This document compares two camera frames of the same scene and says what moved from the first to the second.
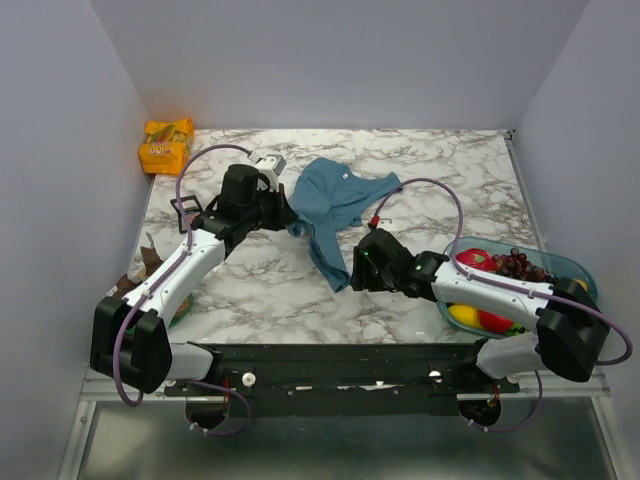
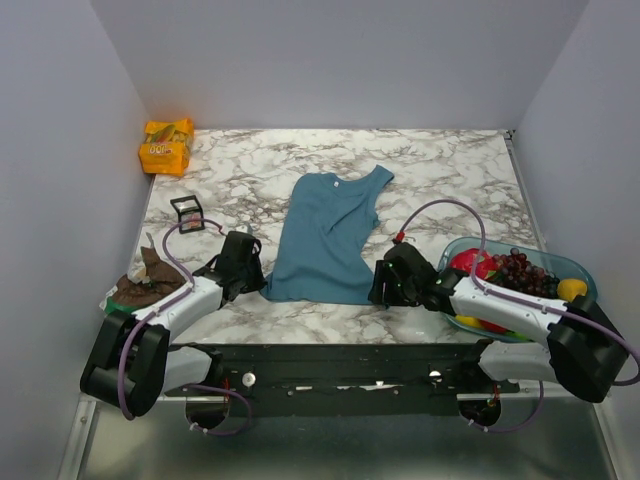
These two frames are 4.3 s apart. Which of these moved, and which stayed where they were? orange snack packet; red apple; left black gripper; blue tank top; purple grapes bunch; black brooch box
Moved: blue tank top; left black gripper
Stayed: black brooch box; orange snack packet; red apple; purple grapes bunch
